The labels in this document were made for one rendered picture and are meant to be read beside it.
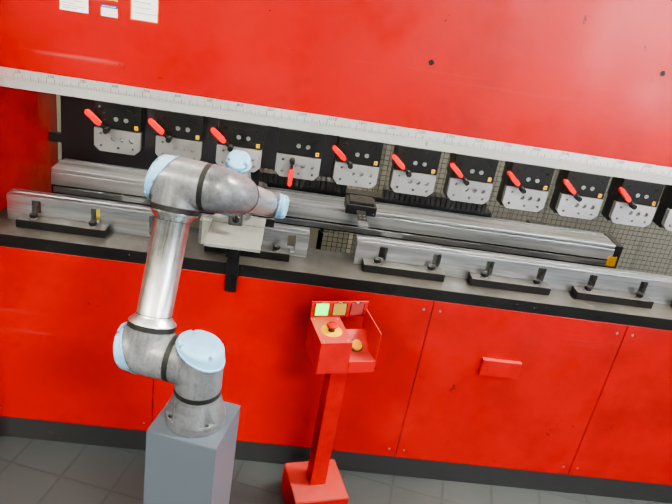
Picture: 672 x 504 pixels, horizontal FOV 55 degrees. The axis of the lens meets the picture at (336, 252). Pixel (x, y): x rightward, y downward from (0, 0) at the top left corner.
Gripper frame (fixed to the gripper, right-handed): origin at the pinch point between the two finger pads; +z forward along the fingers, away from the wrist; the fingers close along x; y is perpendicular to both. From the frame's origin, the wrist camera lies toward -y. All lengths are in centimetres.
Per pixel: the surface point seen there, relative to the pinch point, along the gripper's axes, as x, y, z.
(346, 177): -35.1, 13.7, -14.2
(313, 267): -28.4, -11.7, 7.3
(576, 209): -117, 14, -14
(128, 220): 38.0, -2.7, 7.7
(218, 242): 3.9, -16.0, -12.7
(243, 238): -3.5, -11.8, -9.1
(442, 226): -79, 20, 22
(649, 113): -131, 38, -42
